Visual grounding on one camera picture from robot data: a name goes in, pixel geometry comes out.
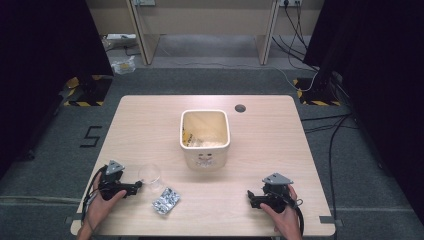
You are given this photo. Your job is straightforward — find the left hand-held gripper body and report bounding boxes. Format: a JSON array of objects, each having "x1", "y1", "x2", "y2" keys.
[{"x1": 98, "y1": 160, "x2": 138, "y2": 201}]

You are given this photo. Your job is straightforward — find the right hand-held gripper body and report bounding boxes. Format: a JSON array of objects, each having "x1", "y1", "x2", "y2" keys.
[{"x1": 258, "y1": 172, "x2": 298, "y2": 214}]

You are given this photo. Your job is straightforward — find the silver blister pack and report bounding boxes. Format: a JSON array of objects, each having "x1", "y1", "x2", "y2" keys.
[{"x1": 151, "y1": 186, "x2": 182, "y2": 216}]

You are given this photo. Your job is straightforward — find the white square bin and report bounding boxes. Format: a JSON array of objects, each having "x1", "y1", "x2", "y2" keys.
[{"x1": 179, "y1": 109, "x2": 232, "y2": 172}]

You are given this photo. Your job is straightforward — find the person's left hand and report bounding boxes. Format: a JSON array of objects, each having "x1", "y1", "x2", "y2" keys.
[{"x1": 84, "y1": 171, "x2": 128, "y2": 232}]

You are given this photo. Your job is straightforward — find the person's right hand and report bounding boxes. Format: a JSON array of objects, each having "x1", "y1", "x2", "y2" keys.
[{"x1": 259, "y1": 184, "x2": 303, "y2": 234}]

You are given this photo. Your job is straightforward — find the yellow and white wrapper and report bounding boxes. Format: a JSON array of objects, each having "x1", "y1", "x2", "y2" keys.
[{"x1": 181, "y1": 129, "x2": 195, "y2": 147}]

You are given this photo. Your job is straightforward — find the crumpled clear plastic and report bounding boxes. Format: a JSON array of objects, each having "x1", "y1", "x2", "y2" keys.
[{"x1": 192, "y1": 133, "x2": 225, "y2": 148}]

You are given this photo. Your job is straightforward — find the black stand base striped tape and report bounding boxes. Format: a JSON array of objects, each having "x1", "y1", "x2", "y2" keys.
[
  {"x1": 62, "y1": 74, "x2": 114, "y2": 108},
  {"x1": 292, "y1": 77, "x2": 343, "y2": 107}
]

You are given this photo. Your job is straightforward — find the clear plastic bag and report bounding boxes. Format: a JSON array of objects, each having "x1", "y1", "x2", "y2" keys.
[{"x1": 111, "y1": 55, "x2": 137, "y2": 76}]

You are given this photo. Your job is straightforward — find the black curtain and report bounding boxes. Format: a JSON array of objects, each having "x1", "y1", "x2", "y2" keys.
[
  {"x1": 302, "y1": 0, "x2": 424, "y2": 228},
  {"x1": 0, "y1": 0, "x2": 115, "y2": 179}
]

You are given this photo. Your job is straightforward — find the white power strip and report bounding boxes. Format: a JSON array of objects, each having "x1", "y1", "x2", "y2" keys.
[{"x1": 105, "y1": 33, "x2": 138, "y2": 42}]

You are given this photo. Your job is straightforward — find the light wooden desk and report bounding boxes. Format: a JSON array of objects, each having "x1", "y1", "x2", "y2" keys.
[{"x1": 125, "y1": 0, "x2": 282, "y2": 66}]

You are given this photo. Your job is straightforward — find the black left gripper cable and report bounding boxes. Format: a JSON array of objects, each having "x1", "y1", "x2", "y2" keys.
[{"x1": 81, "y1": 166, "x2": 107, "y2": 225}]

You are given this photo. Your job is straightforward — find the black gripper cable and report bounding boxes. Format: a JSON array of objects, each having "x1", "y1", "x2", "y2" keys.
[
  {"x1": 81, "y1": 166, "x2": 107, "y2": 225},
  {"x1": 292, "y1": 198, "x2": 305, "y2": 236}
]

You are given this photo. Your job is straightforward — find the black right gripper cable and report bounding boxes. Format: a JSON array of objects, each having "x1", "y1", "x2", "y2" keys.
[{"x1": 292, "y1": 198, "x2": 305, "y2": 236}]

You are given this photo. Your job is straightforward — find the black floor cables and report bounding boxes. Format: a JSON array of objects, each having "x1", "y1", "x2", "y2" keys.
[{"x1": 300, "y1": 112, "x2": 359, "y2": 240}]

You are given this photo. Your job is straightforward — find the black wall socket cables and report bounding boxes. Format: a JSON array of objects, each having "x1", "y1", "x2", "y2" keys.
[{"x1": 271, "y1": 2, "x2": 322, "y2": 72}]

